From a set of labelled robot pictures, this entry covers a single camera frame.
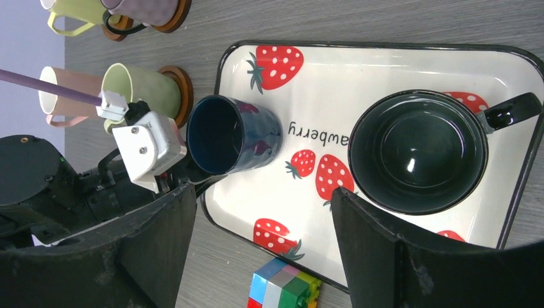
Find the multicolour toy brick block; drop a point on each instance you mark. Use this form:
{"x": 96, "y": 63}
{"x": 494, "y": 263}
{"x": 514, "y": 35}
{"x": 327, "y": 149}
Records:
{"x": 279, "y": 285}

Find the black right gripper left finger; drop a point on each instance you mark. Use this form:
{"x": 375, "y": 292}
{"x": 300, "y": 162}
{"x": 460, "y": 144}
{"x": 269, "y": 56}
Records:
{"x": 134, "y": 261}

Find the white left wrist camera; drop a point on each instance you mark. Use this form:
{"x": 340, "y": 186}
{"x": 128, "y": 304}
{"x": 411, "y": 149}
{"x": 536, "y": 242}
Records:
{"x": 149, "y": 148}

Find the lilac mug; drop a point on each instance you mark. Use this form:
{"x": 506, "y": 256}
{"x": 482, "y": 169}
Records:
{"x": 148, "y": 12}

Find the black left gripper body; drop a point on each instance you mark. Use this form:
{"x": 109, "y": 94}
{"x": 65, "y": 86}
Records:
{"x": 43, "y": 196}

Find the dark green mug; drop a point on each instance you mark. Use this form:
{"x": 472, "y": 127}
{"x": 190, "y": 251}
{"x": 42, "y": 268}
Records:
{"x": 420, "y": 152}

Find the dark blue mug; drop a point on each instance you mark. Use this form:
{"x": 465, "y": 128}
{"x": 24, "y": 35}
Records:
{"x": 227, "y": 135}

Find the cream tray with black rim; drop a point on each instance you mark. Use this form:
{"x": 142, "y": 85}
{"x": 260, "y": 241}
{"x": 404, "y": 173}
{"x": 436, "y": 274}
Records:
{"x": 318, "y": 91}

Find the light green mug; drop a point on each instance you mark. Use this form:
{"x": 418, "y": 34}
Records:
{"x": 138, "y": 84}

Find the cream mug yellow handle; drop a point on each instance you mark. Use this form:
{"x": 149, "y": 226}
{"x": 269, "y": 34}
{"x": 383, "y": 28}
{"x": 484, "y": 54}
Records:
{"x": 88, "y": 11}

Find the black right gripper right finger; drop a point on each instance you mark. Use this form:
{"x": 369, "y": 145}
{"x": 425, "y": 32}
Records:
{"x": 389, "y": 262}

